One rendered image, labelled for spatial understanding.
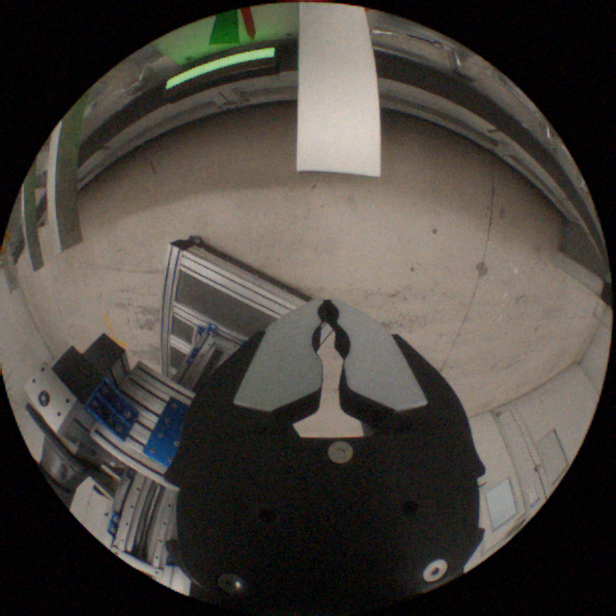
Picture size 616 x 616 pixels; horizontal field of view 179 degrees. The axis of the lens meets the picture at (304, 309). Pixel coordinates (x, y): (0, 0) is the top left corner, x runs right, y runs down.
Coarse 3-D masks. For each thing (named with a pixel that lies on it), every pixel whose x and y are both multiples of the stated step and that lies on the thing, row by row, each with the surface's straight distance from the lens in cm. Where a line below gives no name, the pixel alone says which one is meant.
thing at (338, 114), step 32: (320, 32) 11; (352, 32) 12; (320, 64) 10; (352, 64) 10; (320, 96) 9; (352, 96) 9; (320, 128) 8; (352, 128) 8; (320, 160) 7; (352, 160) 8
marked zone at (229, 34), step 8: (216, 16) 32; (224, 16) 32; (232, 16) 32; (216, 24) 33; (224, 24) 33; (232, 24) 33; (216, 32) 34; (224, 32) 34; (232, 32) 34; (216, 40) 35; (224, 40) 35; (232, 40) 35
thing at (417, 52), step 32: (160, 64) 45; (192, 64) 39; (288, 64) 38; (384, 64) 38; (416, 64) 37; (448, 64) 41; (128, 96) 47; (160, 96) 45; (448, 96) 44; (480, 96) 43; (512, 96) 52; (96, 128) 54; (512, 128) 52; (544, 128) 58; (544, 160) 64; (576, 192) 79
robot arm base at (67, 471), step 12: (48, 444) 63; (48, 456) 63; (60, 456) 61; (48, 468) 64; (60, 468) 62; (72, 468) 61; (60, 480) 64; (72, 480) 64; (84, 480) 67; (72, 492) 67
